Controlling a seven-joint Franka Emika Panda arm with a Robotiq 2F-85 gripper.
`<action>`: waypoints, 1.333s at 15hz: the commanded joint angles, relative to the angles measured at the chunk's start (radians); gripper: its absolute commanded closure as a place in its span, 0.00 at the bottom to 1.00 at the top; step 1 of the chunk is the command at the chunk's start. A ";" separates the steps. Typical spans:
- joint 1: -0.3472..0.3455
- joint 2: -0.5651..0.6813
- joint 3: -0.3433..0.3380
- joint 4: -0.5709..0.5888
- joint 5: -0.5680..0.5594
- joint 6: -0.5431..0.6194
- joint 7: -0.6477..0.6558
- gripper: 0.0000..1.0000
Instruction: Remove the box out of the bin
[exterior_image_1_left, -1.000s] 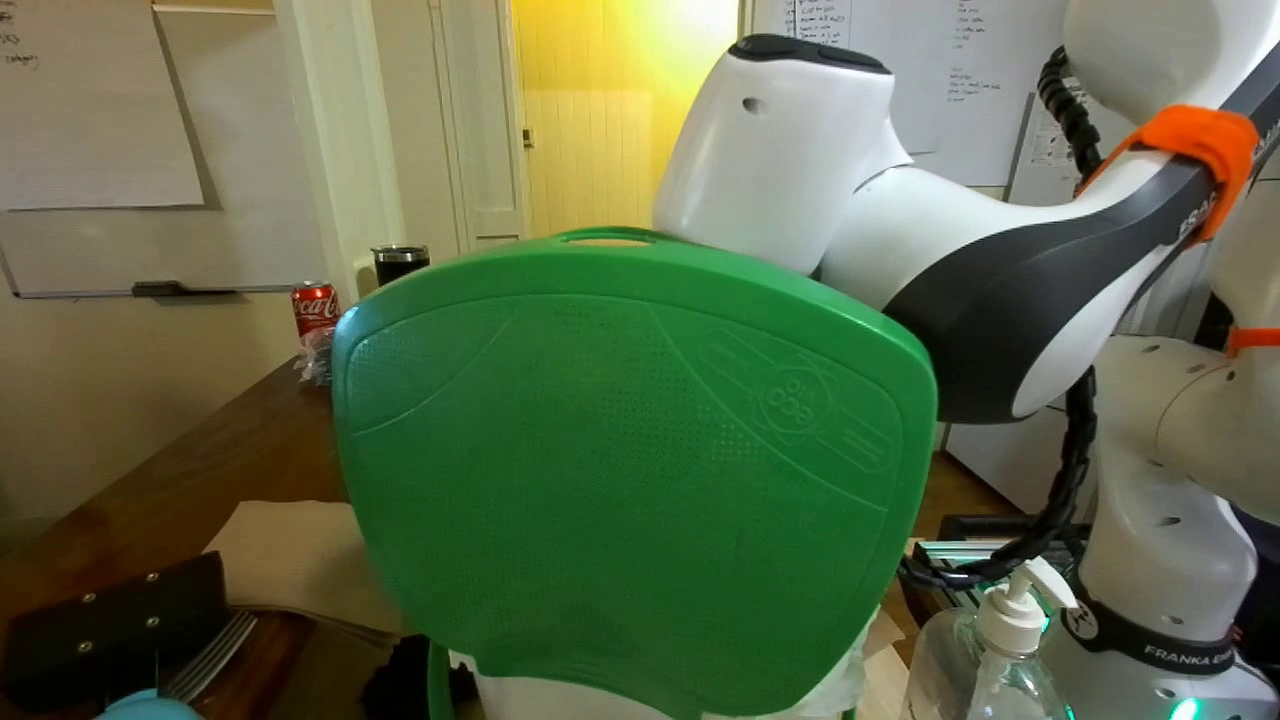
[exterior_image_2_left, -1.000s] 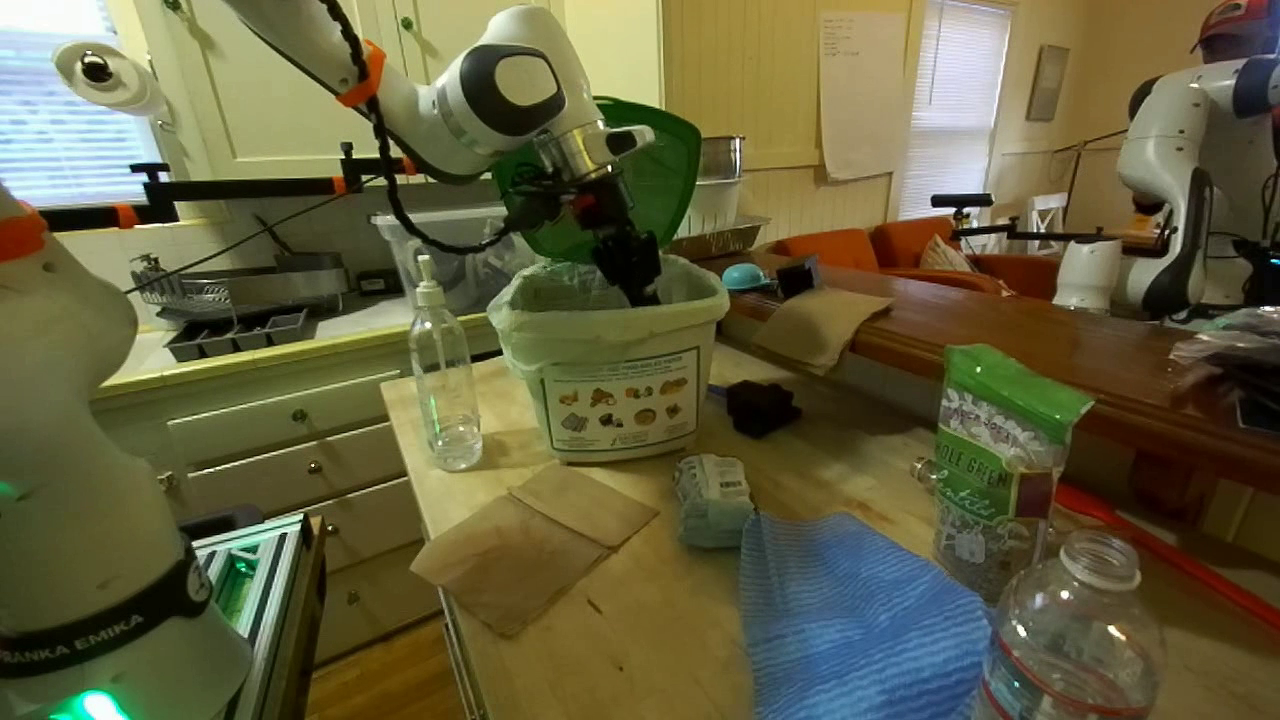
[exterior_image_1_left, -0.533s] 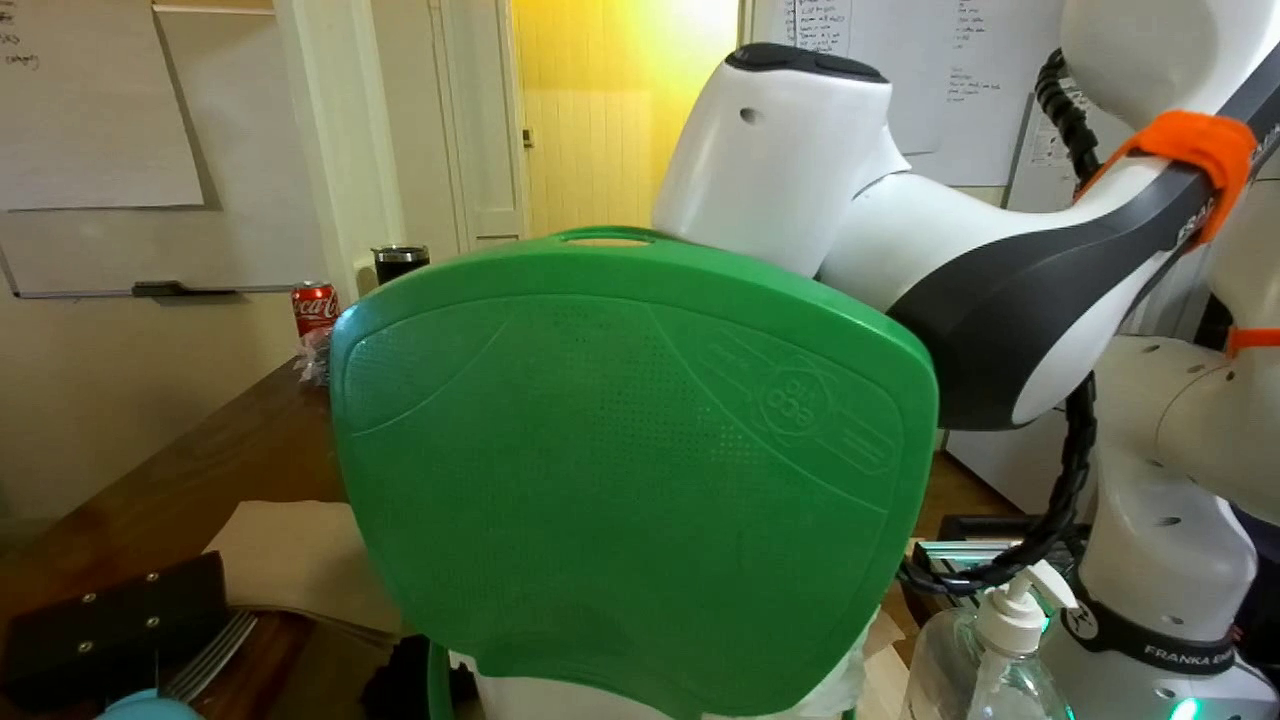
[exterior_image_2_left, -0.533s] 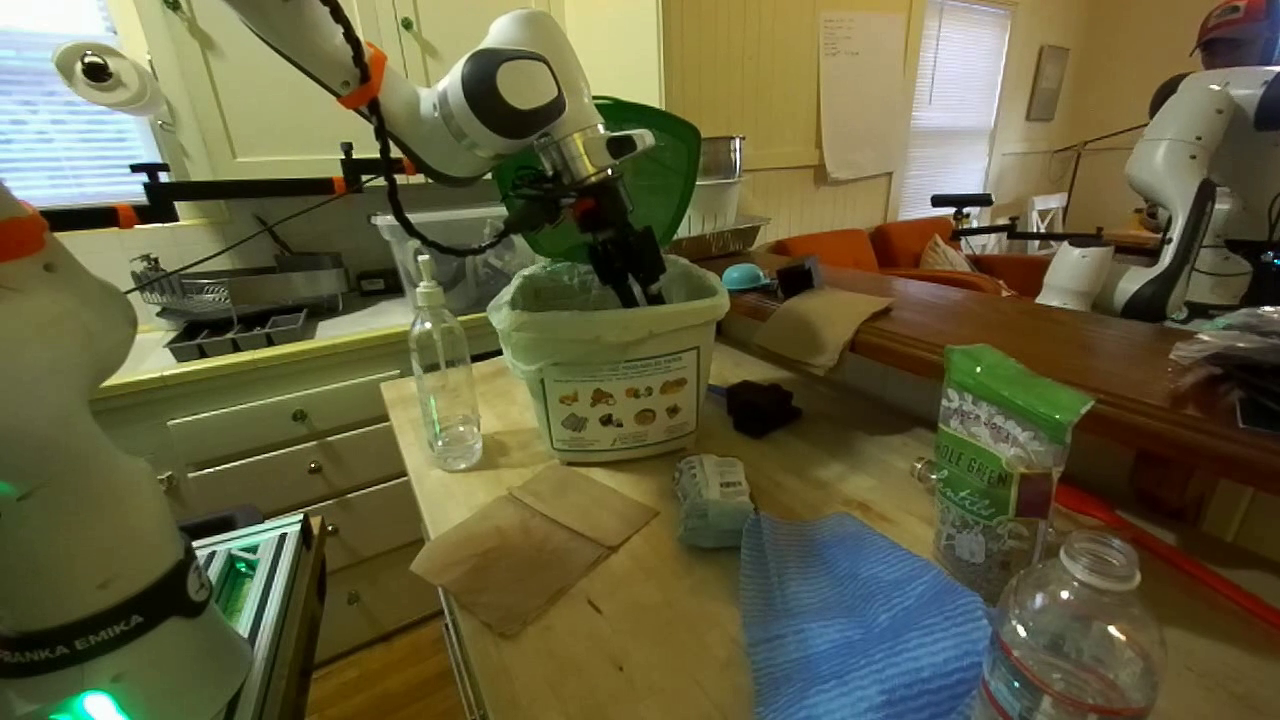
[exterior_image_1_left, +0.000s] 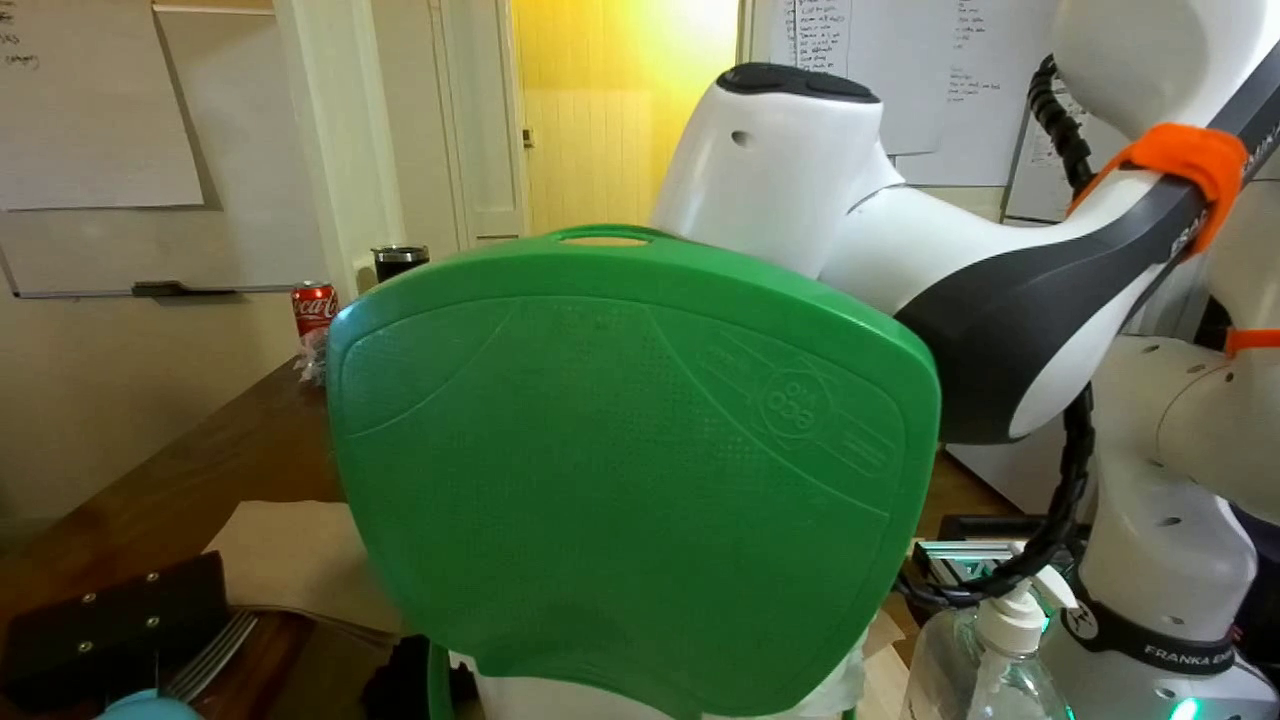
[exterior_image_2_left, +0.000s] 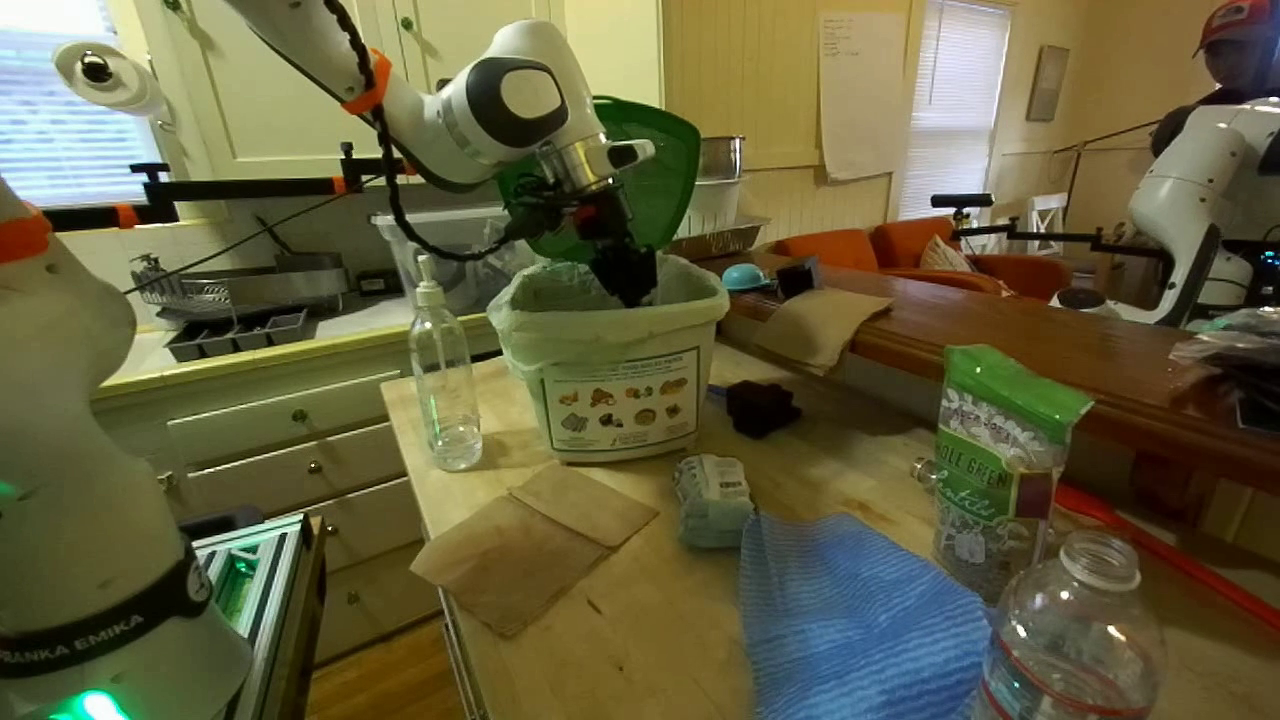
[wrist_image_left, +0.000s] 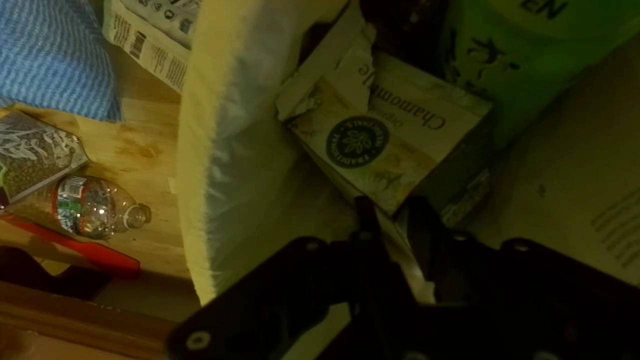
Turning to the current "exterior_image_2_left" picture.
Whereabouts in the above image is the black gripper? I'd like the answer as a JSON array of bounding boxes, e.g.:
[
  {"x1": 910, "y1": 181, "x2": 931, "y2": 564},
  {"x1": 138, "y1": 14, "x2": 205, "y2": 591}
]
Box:
[{"x1": 564, "y1": 175, "x2": 659, "y2": 311}]

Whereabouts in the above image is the white compost bin with liner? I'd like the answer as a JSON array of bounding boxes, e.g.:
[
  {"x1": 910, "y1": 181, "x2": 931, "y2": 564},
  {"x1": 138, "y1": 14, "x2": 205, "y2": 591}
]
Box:
[{"x1": 482, "y1": 251, "x2": 734, "y2": 469}]

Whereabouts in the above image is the green plastic bin lid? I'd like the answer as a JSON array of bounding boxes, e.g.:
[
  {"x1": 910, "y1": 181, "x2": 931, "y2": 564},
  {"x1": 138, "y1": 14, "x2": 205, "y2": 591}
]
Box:
[{"x1": 495, "y1": 92, "x2": 709, "y2": 268}]

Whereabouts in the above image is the metal baking tray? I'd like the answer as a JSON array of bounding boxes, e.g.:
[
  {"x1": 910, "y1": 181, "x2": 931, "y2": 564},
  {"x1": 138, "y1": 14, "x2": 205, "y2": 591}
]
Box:
[{"x1": 668, "y1": 218, "x2": 773, "y2": 268}]

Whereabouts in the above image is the blue bowl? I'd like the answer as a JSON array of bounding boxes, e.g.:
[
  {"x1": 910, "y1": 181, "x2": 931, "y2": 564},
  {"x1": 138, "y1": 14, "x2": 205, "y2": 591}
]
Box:
[{"x1": 714, "y1": 262, "x2": 775, "y2": 302}]

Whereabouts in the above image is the metal pot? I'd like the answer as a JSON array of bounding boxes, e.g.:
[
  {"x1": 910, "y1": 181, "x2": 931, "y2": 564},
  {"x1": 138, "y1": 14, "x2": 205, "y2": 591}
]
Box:
[{"x1": 688, "y1": 133, "x2": 749, "y2": 233}]

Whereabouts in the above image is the small black object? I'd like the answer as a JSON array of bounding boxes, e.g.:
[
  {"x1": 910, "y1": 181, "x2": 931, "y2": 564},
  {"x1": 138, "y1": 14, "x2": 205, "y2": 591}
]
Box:
[{"x1": 766, "y1": 262, "x2": 818, "y2": 302}]

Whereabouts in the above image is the clear plastic container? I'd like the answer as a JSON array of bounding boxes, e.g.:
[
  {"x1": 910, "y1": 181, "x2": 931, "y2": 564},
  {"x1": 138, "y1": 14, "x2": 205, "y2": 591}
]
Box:
[{"x1": 366, "y1": 202, "x2": 553, "y2": 322}]

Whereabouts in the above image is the small black cloth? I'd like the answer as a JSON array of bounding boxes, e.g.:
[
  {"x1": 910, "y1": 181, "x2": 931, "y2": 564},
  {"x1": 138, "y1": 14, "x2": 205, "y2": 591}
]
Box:
[{"x1": 714, "y1": 375, "x2": 806, "y2": 445}]

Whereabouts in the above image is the brown paper bag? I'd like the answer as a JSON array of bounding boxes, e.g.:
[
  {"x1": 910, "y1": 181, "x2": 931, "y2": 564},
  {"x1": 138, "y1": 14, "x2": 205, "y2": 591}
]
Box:
[{"x1": 755, "y1": 286, "x2": 899, "y2": 381}]

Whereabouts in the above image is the clear pump bottle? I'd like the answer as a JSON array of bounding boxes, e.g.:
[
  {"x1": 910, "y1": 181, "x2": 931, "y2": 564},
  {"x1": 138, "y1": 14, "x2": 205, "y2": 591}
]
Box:
[{"x1": 403, "y1": 250, "x2": 488, "y2": 475}]

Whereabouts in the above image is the orange sofa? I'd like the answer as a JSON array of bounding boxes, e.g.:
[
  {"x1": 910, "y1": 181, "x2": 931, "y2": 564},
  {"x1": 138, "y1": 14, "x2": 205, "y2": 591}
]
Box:
[{"x1": 766, "y1": 211, "x2": 1076, "y2": 305}]

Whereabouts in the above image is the brown paper napkin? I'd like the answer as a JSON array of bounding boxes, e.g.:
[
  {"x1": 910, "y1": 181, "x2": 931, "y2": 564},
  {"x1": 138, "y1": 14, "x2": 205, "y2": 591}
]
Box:
[{"x1": 409, "y1": 459, "x2": 665, "y2": 644}]

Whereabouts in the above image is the beige pillow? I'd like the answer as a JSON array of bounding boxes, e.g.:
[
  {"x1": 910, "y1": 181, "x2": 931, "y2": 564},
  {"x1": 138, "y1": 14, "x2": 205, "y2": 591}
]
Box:
[{"x1": 916, "y1": 233, "x2": 978, "y2": 281}]

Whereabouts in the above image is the metal sink tray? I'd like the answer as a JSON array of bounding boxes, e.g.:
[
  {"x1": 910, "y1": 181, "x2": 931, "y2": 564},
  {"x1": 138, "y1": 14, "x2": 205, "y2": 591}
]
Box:
[{"x1": 127, "y1": 250, "x2": 358, "y2": 330}]

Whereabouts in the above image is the bright white framed window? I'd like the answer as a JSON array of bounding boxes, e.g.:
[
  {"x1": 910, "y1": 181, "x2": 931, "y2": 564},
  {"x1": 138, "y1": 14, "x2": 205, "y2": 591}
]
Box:
[{"x1": 890, "y1": 0, "x2": 1017, "y2": 224}]

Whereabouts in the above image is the black ice tray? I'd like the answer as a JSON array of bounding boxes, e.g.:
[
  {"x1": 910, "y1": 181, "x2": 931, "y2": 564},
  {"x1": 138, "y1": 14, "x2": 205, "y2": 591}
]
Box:
[{"x1": 158, "y1": 305, "x2": 325, "y2": 368}]

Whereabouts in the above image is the cream drawer cabinet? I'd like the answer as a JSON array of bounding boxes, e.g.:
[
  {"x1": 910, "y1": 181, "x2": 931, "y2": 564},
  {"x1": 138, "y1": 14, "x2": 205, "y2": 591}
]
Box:
[{"x1": 89, "y1": 311, "x2": 508, "y2": 672}]

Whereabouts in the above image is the black clamp bar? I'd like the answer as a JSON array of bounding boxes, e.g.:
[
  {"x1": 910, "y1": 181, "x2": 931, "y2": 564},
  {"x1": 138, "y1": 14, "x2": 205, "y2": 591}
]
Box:
[{"x1": 36, "y1": 141, "x2": 410, "y2": 233}]

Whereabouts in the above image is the blue cloth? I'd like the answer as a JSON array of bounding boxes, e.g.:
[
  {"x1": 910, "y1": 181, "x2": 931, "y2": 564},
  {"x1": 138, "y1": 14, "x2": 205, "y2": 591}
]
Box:
[{"x1": 731, "y1": 510, "x2": 1001, "y2": 720}]

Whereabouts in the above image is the green snack bag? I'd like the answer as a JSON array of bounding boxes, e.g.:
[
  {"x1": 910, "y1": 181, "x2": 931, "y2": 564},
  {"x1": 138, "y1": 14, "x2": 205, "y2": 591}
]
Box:
[{"x1": 926, "y1": 341, "x2": 1098, "y2": 610}]

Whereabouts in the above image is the dark wooden table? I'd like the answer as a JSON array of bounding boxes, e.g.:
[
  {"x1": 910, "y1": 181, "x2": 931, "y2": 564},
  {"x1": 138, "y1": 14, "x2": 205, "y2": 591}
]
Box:
[{"x1": 714, "y1": 262, "x2": 1280, "y2": 502}]

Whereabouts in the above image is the paper towel roll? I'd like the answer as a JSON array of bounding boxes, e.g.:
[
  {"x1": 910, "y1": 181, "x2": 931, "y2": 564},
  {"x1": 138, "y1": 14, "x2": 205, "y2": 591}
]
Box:
[{"x1": 46, "y1": 37, "x2": 174, "y2": 133}]

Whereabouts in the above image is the clear plastic jar white lid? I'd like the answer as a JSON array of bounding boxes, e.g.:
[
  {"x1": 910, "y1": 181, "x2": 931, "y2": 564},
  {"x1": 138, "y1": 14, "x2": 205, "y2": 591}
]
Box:
[{"x1": 974, "y1": 529, "x2": 1170, "y2": 720}]

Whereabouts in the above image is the window with blinds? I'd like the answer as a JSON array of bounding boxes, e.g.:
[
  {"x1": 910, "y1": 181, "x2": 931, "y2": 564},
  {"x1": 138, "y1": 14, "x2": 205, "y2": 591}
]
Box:
[{"x1": 0, "y1": 0, "x2": 167, "y2": 211}]

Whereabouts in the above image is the crumpled plastic bag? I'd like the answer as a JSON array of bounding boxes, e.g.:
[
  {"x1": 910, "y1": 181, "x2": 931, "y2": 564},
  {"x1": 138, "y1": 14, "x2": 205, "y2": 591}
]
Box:
[{"x1": 1163, "y1": 302, "x2": 1280, "y2": 381}]

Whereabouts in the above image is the person in red cap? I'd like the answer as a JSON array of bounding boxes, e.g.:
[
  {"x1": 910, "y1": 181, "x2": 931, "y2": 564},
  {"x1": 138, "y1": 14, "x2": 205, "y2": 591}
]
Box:
[{"x1": 1149, "y1": 0, "x2": 1280, "y2": 160}]

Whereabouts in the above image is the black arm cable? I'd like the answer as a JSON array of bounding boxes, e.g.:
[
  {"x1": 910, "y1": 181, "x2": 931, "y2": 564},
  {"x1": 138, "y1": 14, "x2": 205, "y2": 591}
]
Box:
[{"x1": 316, "y1": 0, "x2": 542, "y2": 268}]

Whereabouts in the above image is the white wall poster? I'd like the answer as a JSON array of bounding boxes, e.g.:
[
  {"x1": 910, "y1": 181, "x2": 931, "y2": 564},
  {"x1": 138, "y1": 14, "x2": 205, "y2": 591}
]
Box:
[{"x1": 811, "y1": 9, "x2": 910, "y2": 183}]

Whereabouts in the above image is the orange strap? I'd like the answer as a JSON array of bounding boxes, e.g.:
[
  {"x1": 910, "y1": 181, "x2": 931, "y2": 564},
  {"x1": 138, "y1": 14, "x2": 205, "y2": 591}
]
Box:
[
  {"x1": 340, "y1": 47, "x2": 400, "y2": 119},
  {"x1": 0, "y1": 210, "x2": 61, "y2": 268}
]

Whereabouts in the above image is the black camera on tripod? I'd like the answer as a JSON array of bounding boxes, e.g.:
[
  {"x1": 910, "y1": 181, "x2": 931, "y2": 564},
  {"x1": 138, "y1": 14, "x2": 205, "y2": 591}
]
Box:
[{"x1": 926, "y1": 189, "x2": 1001, "y2": 233}]

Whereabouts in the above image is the framed wall picture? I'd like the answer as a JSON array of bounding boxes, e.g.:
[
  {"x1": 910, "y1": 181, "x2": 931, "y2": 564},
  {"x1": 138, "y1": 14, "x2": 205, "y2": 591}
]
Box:
[{"x1": 1023, "y1": 41, "x2": 1076, "y2": 128}]

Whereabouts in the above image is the aluminium frame with green light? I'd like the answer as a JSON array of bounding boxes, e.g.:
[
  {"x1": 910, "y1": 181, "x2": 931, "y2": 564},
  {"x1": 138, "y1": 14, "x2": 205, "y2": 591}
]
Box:
[{"x1": 189, "y1": 510, "x2": 331, "y2": 720}]

